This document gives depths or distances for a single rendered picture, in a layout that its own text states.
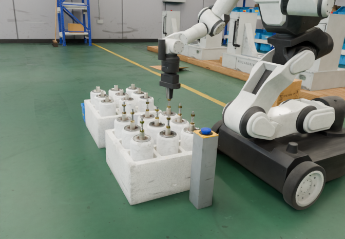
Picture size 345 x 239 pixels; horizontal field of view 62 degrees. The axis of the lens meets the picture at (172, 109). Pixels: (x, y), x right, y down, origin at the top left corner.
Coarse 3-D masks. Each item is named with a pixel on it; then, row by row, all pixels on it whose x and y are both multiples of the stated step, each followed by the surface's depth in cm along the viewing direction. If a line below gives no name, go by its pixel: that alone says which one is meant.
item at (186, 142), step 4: (184, 132) 125; (184, 136) 124; (188, 136) 123; (192, 136) 123; (184, 140) 125; (188, 140) 124; (192, 140) 123; (180, 144) 129; (184, 144) 125; (188, 144) 124; (192, 144) 124; (184, 148) 126; (188, 148) 125; (192, 148) 125
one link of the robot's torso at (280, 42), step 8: (304, 32) 120; (312, 32) 120; (320, 32) 123; (272, 40) 124; (280, 40) 120; (288, 40) 117; (296, 40) 117; (304, 40) 120; (312, 40) 122; (320, 40) 124; (328, 40) 129; (280, 48) 122; (320, 48) 126; (328, 48) 129; (280, 56) 124; (288, 56) 122; (320, 56) 130; (280, 64) 126
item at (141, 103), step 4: (140, 100) 170; (144, 100) 169; (148, 100) 170; (152, 100) 172; (140, 104) 171; (144, 104) 170; (148, 104) 171; (152, 104) 173; (140, 108) 172; (144, 108) 171; (148, 108) 171; (152, 108) 174
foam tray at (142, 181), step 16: (112, 144) 131; (112, 160) 134; (128, 160) 113; (144, 160) 114; (160, 160) 115; (176, 160) 118; (128, 176) 113; (144, 176) 114; (160, 176) 117; (176, 176) 121; (128, 192) 115; (144, 192) 116; (160, 192) 120; (176, 192) 124
